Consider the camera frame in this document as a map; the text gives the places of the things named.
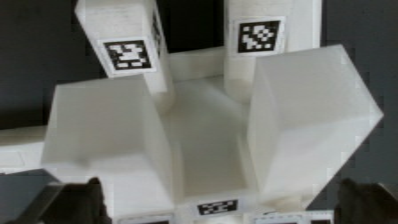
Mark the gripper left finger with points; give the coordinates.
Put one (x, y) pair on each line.
(70, 204)

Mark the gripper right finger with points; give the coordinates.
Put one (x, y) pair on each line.
(367, 203)

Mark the white chair back frame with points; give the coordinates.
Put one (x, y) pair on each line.
(310, 118)

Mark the white chair leg block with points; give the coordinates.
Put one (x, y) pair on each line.
(124, 29)

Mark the white chair seat part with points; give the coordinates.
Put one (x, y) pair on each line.
(205, 125)

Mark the white chair leg tagged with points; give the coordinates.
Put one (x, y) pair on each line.
(271, 27)

